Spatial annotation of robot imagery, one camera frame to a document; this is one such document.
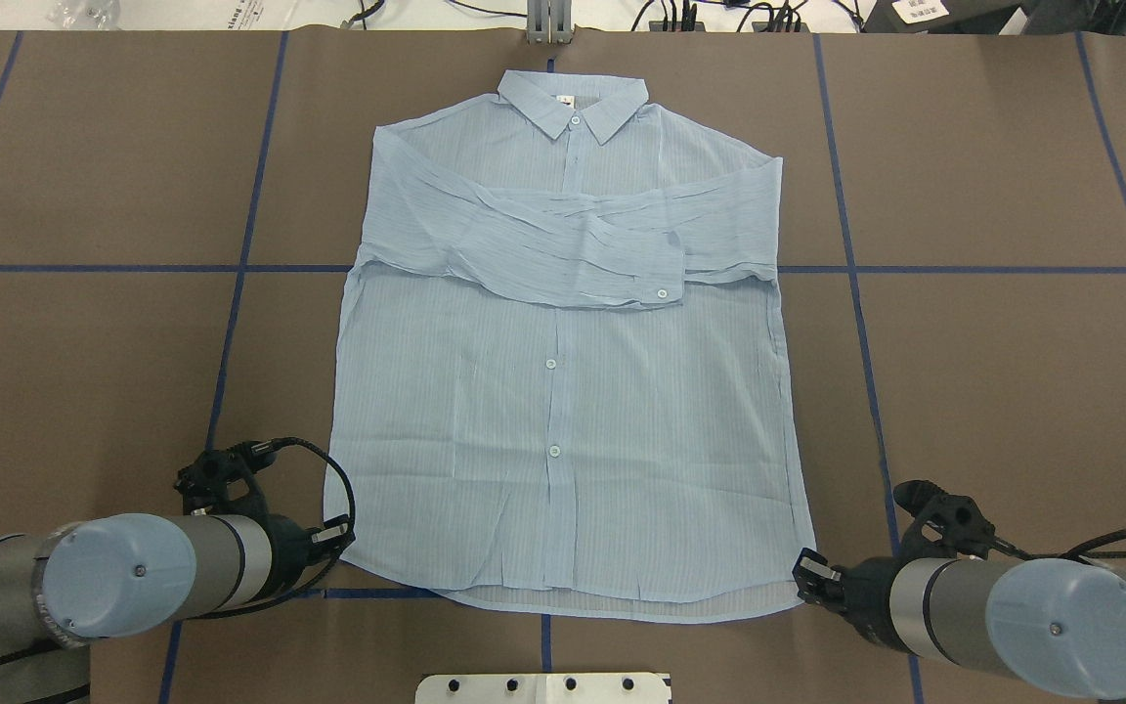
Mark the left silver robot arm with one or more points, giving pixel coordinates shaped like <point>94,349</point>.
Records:
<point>120,576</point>

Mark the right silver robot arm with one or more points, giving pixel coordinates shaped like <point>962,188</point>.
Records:
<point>1052,623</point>

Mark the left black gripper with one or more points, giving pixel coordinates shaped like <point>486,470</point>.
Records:
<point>290,548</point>

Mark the aluminium frame post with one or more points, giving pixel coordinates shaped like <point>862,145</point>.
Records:
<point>549,22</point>

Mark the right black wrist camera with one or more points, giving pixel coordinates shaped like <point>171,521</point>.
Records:
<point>943,525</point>

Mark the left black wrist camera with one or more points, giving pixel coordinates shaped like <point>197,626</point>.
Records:
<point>223,482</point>

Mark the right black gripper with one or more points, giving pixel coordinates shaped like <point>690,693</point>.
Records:
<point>866,589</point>

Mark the clear plastic bag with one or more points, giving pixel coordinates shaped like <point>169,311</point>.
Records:
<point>85,15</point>

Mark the light blue button shirt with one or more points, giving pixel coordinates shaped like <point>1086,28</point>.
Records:
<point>562,382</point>

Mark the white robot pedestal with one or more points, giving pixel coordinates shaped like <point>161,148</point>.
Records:
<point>591,687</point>

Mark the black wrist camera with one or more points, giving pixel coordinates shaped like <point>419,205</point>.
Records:
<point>943,525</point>
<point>223,482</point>

